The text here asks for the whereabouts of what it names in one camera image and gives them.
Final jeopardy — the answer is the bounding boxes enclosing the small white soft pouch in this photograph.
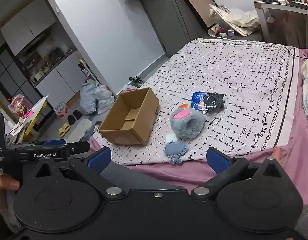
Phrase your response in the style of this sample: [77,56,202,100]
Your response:
[165,133,179,144]

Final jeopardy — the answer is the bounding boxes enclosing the red white snack bag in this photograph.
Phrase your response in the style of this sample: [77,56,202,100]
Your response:
[54,102,70,118]

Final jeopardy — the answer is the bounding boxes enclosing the blue and white plush toy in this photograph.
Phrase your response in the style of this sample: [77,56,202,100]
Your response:
[163,140,189,166]

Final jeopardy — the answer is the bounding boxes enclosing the black cable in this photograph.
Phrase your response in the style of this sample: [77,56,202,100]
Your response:
[287,46,308,61]

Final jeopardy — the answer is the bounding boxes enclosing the white rack with bottle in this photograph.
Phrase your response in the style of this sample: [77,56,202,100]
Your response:
[77,52,97,86]

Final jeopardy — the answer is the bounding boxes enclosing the brown framed board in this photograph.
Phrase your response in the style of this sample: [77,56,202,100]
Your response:
[173,0,218,29]

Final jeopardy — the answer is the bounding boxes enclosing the yellow slippers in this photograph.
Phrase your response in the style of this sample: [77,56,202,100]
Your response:
[58,122,71,138]

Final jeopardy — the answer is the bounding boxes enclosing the white cabinet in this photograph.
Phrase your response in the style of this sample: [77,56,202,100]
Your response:
[0,0,57,56]
[35,51,95,106]

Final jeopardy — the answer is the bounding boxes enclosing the grey door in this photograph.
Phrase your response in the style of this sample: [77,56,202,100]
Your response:
[140,0,212,58]

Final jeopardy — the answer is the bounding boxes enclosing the white black-dashed printed blanket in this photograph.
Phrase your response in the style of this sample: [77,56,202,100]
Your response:
[92,38,303,167]

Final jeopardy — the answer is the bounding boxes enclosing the white oval mat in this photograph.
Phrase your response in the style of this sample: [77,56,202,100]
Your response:
[66,119,93,143]

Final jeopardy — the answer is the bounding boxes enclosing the white plastic bag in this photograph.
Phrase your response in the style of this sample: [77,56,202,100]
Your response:
[95,85,116,115]

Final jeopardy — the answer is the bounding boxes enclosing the grey fluffy plush slipper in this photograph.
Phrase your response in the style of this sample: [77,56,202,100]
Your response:
[170,107,206,140]

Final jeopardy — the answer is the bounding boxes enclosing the black strappy shoes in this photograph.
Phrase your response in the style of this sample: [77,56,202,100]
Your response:
[127,76,145,88]

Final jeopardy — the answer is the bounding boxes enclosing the pink bed sheet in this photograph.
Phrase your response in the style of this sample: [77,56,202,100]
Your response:
[87,47,308,207]

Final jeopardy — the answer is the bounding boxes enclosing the brown cardboard box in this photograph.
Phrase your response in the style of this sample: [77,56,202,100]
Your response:
[97,87,161,147]

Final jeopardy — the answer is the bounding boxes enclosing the grey plastic bag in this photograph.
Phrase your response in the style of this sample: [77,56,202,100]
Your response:
[79,79,100,116]

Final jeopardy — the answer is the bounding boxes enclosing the cream tote bag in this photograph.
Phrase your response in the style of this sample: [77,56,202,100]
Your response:
[209,3,260,37]

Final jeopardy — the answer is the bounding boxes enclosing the white desk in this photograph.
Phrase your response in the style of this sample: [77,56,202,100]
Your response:
[253,1,308,48]

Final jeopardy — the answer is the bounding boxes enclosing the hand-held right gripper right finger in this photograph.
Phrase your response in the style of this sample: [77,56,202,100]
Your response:
[191,147,292,201]

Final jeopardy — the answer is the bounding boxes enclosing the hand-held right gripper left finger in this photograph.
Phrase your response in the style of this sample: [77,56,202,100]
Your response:
[34,146,126,201]

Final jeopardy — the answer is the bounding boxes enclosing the person's left hand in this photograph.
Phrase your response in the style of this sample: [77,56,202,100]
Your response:
[0,169,20,213]

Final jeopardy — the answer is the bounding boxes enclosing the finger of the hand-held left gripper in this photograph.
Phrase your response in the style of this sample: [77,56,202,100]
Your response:
[15,140,91,162]
[9,139,67,149]

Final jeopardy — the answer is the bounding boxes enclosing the yellow white paper pile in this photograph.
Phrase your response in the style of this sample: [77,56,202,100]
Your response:
[4,92,51,143]

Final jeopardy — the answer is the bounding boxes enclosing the paper cup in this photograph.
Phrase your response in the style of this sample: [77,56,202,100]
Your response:
[208,23,223,37]

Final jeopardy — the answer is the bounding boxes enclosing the white upper cabinet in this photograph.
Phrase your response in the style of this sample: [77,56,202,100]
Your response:
[0,0,57,56]

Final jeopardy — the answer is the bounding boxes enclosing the blue tissue packet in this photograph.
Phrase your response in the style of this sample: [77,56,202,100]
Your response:
[190,91,207,111]

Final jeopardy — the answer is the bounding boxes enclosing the white lower cabinet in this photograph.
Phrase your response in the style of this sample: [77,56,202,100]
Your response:
[35,51,95,106]

